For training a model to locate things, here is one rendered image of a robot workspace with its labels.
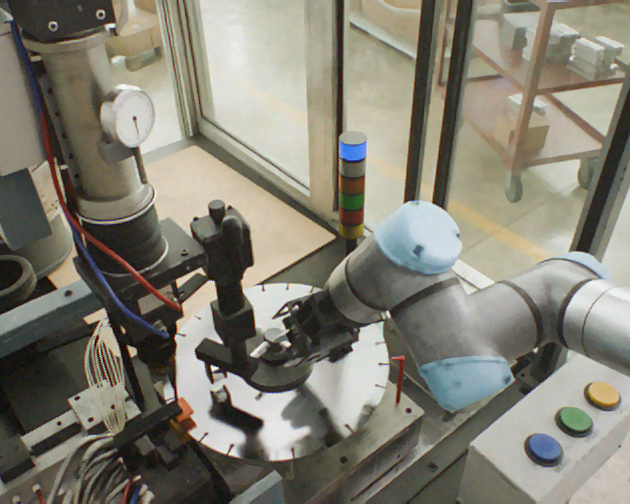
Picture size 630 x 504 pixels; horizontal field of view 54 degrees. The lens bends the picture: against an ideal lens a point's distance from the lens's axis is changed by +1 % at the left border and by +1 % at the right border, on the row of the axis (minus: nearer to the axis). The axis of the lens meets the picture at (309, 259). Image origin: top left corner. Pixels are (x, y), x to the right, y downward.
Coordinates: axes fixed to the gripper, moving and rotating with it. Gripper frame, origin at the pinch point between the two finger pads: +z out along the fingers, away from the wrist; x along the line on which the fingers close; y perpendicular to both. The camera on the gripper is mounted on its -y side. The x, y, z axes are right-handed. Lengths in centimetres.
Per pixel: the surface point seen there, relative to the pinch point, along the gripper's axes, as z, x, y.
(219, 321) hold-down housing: -9.6, -4.9, 14.1
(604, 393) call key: -12.4, 23.6, -35.2
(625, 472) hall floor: 58, 56, -113
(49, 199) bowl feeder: 40, -54, 16
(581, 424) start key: -11.8, 25.5, -28.2
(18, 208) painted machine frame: -12.6, -22.7, 31.4
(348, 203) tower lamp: 0.2, -20.5, -20.2
